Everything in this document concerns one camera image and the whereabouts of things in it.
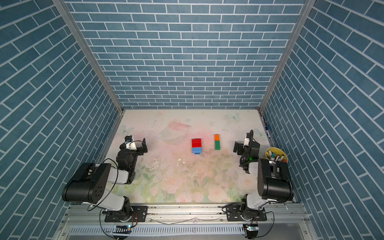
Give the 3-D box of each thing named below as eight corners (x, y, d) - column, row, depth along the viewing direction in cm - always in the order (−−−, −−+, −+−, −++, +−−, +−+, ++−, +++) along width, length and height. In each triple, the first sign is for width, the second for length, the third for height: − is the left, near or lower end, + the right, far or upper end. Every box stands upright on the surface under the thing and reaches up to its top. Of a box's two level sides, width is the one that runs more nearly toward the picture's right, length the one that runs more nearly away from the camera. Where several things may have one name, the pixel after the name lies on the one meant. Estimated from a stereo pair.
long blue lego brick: (191, 154, 98) (191, 151, 95) (192, 149, 100) (191, 146, 97) (202, 154, 98) (202, 151, 95) (202, 149, 100) (202, 146, 97)
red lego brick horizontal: (191, 148, 100) (191, 145, 97) (191, 141, 103) (191, 138, 100) (201, 148, 100) (201, 145, 97) (201, 141, 104) (201, 138, 101)
